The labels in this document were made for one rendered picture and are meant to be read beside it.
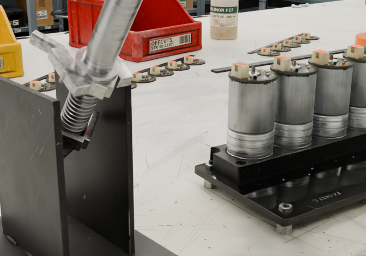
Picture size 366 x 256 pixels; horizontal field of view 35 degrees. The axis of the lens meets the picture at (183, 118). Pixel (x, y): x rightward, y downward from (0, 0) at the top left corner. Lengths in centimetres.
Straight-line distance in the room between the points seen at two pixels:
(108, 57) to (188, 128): 21
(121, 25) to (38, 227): 9
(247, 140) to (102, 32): 13
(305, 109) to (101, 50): 15
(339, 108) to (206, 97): 17
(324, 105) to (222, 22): 40
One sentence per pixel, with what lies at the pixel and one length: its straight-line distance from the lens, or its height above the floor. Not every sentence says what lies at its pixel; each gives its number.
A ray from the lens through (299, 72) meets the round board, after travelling 31.
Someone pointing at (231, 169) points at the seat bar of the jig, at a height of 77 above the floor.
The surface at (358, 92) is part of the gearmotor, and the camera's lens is 35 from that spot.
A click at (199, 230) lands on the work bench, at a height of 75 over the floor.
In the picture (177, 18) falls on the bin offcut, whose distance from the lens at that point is 68.
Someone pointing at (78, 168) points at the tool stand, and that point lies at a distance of 26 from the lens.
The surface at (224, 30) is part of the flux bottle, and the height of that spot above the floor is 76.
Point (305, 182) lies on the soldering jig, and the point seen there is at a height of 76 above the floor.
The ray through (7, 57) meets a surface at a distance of 55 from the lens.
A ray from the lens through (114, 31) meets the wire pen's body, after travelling 19.
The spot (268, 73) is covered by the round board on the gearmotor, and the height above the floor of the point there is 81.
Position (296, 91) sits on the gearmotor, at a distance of 31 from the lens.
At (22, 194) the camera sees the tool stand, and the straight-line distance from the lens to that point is 25.
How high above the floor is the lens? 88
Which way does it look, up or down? 19 degrees down
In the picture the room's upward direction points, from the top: straight up
